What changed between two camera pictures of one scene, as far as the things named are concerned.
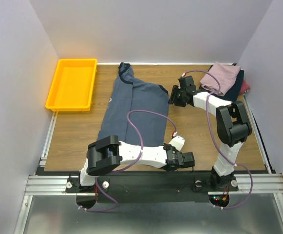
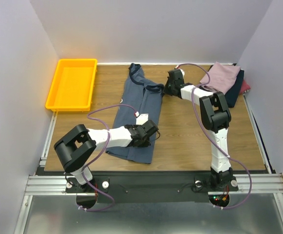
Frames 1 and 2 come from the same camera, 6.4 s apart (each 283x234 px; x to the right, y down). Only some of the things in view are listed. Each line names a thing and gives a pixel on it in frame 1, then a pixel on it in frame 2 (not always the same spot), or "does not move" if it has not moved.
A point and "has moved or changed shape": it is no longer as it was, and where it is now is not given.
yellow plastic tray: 73,86 does not move
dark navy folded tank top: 233,94 does not move
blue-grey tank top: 127,96 has moved or changed shape
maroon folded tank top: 244,87 does not move
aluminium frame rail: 48,185 does not move
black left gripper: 177,151 → 146,144
